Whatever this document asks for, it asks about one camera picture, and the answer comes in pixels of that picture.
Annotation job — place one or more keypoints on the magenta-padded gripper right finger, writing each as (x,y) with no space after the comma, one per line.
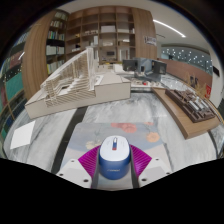
(152,169)

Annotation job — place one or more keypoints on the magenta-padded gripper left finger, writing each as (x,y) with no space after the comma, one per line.
(75,170)

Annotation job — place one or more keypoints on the white and blue computer mouse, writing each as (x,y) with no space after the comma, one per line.
(114,156)

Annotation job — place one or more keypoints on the floral grey mouse pad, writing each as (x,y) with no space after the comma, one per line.
(96,133)

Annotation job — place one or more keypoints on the wooden model base board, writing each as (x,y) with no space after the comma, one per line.
(186,125)

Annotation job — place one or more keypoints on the dark brown architectural model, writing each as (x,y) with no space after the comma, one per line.
(191,105)

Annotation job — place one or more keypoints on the beige architectural model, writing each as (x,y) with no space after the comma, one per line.
(106,90)

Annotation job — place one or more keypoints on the red sign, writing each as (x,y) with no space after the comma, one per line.
(208,91)

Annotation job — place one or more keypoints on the grey architectural model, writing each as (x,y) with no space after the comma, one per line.
(146,66)

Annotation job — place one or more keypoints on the dark bookshelf with colourful books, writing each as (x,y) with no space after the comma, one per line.
(13,86)

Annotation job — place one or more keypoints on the bookshelf with pale books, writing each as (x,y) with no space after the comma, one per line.
(56,43)

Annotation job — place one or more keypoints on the long ceiling light strip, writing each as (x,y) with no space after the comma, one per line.
(169,28)

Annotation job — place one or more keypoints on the wooden wall shelf unit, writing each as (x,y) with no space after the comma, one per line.
(110,30)

